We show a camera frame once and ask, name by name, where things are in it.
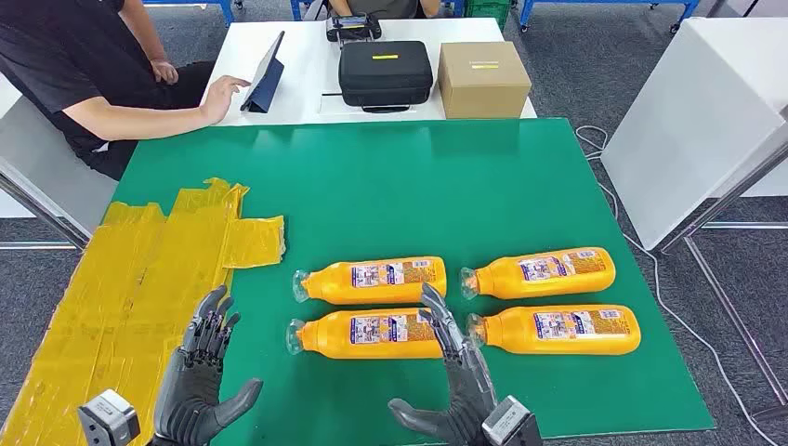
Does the person's left hand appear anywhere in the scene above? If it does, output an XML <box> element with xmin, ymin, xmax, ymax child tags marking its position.
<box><xmin>149</xmin><ymin>59</ymin><xmax>179</xmax><ymax>85</ymax></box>

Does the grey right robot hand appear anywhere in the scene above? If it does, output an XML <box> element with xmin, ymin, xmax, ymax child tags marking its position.
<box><xmin>387</xmin><ymin>282</ymin><xmax>501</xmax><ymax>446</ymax></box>

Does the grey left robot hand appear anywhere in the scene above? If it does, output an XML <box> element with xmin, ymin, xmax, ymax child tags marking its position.
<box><xmin>147</xmin><ymin>284</ymin><xmax>265</xmax><ymax>446</ymax></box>

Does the person's right hand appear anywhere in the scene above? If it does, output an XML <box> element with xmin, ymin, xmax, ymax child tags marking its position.
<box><xmin>200</xmin><ymin>74</ymin><xmax>253</xmax><ymax>126</ymax></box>

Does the orange bottle clear cap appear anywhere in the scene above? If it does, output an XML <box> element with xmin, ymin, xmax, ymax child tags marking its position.
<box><xmin>291</xmin><ymin>256</ymin><xmax>448</xmax><ymax>307</ymax></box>
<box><xmin>284</xmin><ymin>308</ymin><xmax>446</xmax><ymax>361</ymax></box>
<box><xmin>466</xmin><ymin>304</ymin><xmax>642</xmax><ymax>357</ymax></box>
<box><xmin>459</xmin><ymin>246</ymin><xmax>617</xmax><ymax>302</ymax></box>

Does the tablet in blue case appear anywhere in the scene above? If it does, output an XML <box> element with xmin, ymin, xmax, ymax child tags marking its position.
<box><xmin>240</xmin><ymin>31</ymin><xmax>286</xmax><ymax>114</ymax></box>

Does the white table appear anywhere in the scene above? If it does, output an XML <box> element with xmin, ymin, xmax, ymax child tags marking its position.
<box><xmin>202</xmin><ymin>17</ymin><xmax>539</xmax><ymax>128</ymax></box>

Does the person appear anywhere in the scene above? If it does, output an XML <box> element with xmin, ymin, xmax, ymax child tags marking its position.
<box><xmin>0</xmin><ymin>0</ymin><xmax>253</xmax><ymax>181</ymax></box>
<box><xmin>327</xmin><ymin>0</ymin><xmax>442</xmax><ymax>20</ymax></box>

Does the yellow tape patch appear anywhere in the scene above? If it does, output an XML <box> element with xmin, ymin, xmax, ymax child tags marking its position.
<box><xmin>0</xmin><ymin>177</ymin><xmax>287</xmax><ymax>446</ymax></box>

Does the white panel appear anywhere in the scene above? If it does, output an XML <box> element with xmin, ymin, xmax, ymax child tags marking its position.
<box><xmin>599</xmin><ymin>17</ymin><xmax>788</xmax><ymax>252</ymax></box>
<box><xmin>0</xmin><ymin>73</ymin><xmax>118</xmax><ymax>238</ymax></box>

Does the black handheld controller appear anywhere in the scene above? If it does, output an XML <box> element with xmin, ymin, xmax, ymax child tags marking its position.
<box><xmin>325</xmin><ymin>13</ymin><xmax>383</xmax><ymax>45</ymax></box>

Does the black carrying case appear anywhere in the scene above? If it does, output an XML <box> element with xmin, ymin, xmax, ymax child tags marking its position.
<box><xmin>337</xmin><ymin>40</ymin><xmax>435</xmax><ymax>114</ymax></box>

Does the grey metal bar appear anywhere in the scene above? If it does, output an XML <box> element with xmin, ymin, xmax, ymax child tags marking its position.
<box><xmin>0</xmin><ymin>156</ymin><xmax>92</xmax><ymax>251</ymax></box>

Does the brown cardboard box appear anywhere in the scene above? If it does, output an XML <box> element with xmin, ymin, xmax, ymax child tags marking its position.
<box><xmin>437</xmin><ymin>41</ymin><xmax>533</xmax><ymax>120</ymax></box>

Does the green plastic crate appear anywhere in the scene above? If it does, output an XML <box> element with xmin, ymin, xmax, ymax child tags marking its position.
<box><xmin>463</xmin><ymin>0</ymin><xmax>512</xmax><ymax>32</ymax></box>

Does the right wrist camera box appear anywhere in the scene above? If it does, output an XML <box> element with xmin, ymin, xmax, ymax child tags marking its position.
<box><xmin>481</xmin><ymin>395</ymin><xmax>543</xmax><ymax>446</ymax></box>

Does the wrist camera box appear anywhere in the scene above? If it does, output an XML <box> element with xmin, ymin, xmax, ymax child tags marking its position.
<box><xmin>78</xmin><ymin>388</ymin><xmax>141</xmax><ymax>446</ymax></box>
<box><xmin>481</xmin><ymin>395</ymin><xmax>543</xmax><ymax>446</ymax></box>

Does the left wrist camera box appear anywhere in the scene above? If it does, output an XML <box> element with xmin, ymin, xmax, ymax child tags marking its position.
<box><xmin>78</xmin><ymin>388</ymin><xmax>141</xmax><ymax>446</ymax></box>

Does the white floor cable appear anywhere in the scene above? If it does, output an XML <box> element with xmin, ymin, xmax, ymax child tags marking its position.
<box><xmin>575</xmin><ymin>125</ymin><xmax>783</xmax><ymax>446</ymax></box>

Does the grey metal frame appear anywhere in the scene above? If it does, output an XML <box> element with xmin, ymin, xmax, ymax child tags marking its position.
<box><xmin>658</xmin><ymin>123</ymin><xmax>788</xmax><ymax>426</ymax></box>

